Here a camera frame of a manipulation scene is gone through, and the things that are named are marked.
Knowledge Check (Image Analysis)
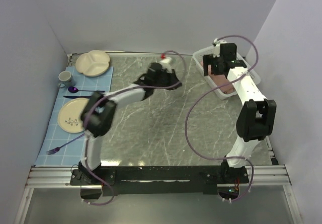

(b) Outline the aluminium frame rail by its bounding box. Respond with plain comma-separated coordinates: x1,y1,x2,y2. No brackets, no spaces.
24,138,303,223

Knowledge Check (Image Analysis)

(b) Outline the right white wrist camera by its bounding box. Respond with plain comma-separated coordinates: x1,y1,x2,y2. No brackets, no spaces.
213,38,221,58

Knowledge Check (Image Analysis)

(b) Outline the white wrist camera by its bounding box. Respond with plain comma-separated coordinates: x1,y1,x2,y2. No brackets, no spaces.
213,38,221,58
159,53,172,71

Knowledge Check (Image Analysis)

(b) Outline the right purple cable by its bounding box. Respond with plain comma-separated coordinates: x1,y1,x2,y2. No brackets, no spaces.
185,34,260,201

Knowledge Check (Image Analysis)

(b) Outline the blue grid placemat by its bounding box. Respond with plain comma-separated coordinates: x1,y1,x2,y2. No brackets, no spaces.
35,66,114,167

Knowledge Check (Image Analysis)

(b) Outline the purple knife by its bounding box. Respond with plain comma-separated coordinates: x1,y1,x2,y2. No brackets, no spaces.
63,96,91,99

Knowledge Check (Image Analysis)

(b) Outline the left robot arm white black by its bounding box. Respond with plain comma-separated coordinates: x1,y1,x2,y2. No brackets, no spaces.
78,57,182,185

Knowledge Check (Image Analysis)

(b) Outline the grey mug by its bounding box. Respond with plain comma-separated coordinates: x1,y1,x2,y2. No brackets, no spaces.
58,70,73,88

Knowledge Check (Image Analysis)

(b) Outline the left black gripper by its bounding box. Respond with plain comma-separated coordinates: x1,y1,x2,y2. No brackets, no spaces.
153,68,183,91

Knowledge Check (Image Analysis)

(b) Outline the white plastic basket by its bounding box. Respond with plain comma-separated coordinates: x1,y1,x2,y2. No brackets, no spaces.
192,46,261,100

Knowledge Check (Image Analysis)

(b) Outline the cream teal round plate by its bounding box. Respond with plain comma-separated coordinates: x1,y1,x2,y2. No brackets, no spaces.
57,98,89,133

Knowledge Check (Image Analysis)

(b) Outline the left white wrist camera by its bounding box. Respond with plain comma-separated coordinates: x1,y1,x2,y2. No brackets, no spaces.
159,53,172,71

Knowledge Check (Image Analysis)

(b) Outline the pink printed t shirt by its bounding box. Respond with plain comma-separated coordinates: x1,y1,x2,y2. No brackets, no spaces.
199,61,236,100

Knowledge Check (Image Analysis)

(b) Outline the cream divided plate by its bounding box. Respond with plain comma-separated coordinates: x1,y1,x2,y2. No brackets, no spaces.
75,50,110,77

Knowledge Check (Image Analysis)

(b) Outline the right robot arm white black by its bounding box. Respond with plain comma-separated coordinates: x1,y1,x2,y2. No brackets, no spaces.
203,40,277,183

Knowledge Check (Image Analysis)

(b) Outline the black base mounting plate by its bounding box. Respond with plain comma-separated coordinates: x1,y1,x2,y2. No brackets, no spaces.
70,163,249,199

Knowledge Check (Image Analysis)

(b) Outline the purple fork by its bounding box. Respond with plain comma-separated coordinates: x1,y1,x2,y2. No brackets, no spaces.
46,133,85,155

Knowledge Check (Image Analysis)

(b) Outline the purple spoon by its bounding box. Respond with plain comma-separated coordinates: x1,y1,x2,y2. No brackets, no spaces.
67,87,105,94

